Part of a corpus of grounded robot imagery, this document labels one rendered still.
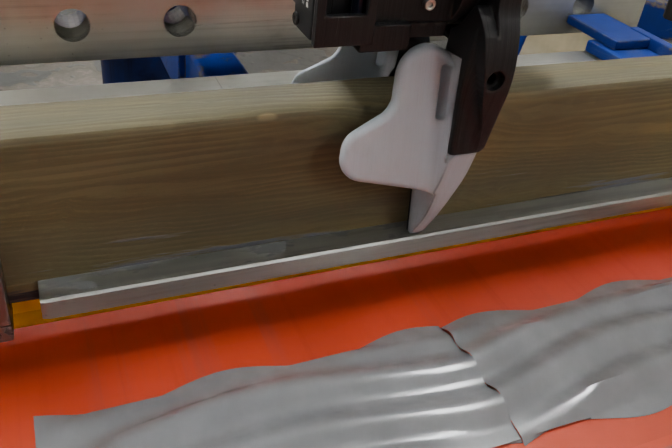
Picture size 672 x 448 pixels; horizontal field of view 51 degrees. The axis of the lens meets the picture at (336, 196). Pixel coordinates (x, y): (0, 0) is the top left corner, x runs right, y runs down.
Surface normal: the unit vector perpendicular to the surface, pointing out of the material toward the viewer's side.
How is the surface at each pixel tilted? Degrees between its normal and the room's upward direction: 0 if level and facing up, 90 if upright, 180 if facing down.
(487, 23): 47
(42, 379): 0
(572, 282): 0
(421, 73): 83
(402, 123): 83
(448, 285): 0
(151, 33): 90
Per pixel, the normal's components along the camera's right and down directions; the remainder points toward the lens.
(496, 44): 0.39, 0.32
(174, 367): 0.11, -0.83
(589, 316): 0.22, -0.66
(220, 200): 0.38, 0.54
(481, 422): 0.29, -0.36
